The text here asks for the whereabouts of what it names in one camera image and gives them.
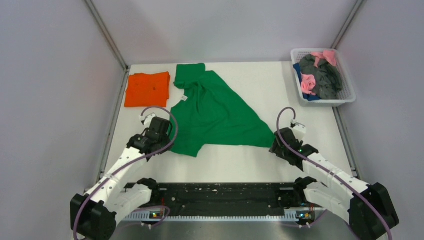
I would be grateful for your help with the white slotted cable duct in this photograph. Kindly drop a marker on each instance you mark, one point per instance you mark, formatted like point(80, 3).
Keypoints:
point(147, 216)

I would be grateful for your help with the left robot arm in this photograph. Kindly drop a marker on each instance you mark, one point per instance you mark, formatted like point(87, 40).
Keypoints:
point(96, 213)

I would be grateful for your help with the dark grey t shirt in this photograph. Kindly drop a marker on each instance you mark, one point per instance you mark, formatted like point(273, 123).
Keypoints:
point(323, 78)

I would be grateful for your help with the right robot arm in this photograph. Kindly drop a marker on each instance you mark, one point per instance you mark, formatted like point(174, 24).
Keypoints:
point(366, 208)

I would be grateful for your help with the green t shirt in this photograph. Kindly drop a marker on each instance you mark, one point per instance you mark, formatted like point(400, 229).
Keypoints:
point(211, 113)

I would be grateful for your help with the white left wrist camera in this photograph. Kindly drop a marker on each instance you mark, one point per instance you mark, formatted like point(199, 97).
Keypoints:
point(146, 120)

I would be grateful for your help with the blue t shirt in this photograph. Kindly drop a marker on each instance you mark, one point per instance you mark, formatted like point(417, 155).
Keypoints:
point(307, 84)

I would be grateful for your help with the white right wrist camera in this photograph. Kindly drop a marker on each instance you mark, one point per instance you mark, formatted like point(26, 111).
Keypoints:
point(299, 130)

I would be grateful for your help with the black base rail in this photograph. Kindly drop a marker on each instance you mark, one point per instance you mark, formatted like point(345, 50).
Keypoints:
point(232, 200)

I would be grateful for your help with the folded orange t shirt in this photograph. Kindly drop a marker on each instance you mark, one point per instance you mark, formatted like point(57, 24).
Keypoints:
point(146, 90)

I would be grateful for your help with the pink t shirt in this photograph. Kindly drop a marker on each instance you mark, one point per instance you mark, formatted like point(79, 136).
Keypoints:
point(309, 82)

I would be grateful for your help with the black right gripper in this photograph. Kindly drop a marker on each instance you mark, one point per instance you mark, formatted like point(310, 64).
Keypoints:
point(276, 148)

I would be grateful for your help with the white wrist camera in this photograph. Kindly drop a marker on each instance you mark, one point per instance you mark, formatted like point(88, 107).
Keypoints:
point(146, 120)
point(299, 130)

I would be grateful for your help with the white plastic laundry basket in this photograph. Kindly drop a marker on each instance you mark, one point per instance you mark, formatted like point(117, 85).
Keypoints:
point(333, 82)

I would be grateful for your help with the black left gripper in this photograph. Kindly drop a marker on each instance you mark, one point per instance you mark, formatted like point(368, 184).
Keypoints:
point(168, 142)

